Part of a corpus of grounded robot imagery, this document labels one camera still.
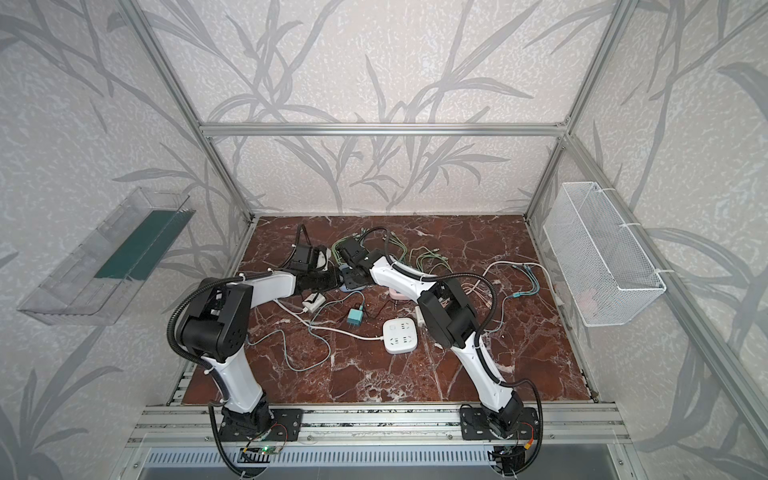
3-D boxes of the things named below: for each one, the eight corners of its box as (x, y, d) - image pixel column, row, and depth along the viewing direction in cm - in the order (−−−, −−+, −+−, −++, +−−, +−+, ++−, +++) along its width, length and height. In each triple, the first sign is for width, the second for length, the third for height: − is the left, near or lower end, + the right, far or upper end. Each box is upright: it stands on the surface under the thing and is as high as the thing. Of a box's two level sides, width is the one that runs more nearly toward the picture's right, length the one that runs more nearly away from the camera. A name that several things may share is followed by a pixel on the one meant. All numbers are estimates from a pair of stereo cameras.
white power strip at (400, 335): (382, 353, 87) (382, 349, 85) (384, 322, 94) (383, 318, 91) (417, 353, 87) (417, 349, 85) (416, 322, 94) (416, 318, 91)
